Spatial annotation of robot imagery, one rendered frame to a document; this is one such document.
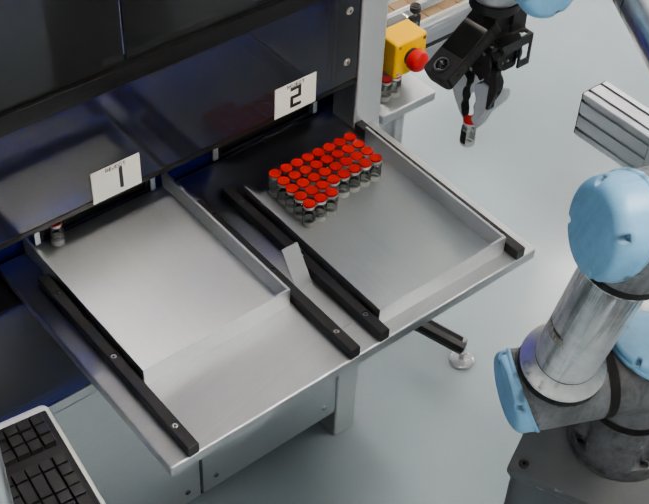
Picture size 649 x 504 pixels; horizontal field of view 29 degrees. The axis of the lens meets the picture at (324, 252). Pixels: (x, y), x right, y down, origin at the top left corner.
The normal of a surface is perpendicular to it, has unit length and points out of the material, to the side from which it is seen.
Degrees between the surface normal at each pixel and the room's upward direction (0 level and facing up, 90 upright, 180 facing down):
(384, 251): 0
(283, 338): 0
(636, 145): 90
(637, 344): 8
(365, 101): 90
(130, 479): 90
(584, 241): 83
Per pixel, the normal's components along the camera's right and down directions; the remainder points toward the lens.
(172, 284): 0.04, -0.71
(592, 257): -0.95, 0.08
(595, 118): -0.78, 0.42
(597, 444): -0.67, 0.24
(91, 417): 0.63, 0.56
